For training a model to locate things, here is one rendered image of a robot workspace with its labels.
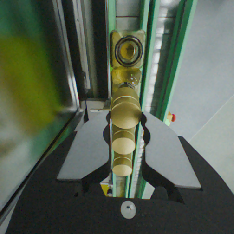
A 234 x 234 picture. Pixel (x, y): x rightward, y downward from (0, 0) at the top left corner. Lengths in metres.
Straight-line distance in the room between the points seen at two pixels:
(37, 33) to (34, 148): 0.16
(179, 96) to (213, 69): 0.17
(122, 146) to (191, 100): 0.54
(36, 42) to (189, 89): 0.58
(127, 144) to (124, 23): 0.33
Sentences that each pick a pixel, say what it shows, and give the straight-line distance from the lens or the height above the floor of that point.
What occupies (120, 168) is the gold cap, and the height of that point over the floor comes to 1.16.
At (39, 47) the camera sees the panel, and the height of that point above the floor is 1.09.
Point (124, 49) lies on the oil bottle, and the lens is 0.21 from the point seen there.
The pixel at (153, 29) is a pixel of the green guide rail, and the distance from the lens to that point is 0.32.
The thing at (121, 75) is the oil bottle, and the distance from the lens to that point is 0.19.
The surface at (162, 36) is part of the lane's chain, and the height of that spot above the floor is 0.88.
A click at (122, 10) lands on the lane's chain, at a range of 0.40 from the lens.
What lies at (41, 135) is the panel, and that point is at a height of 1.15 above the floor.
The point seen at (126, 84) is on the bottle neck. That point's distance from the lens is 0.17.
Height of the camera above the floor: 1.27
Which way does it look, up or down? 58 degrees down
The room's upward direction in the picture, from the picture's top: 174 degrees counter-clockwise
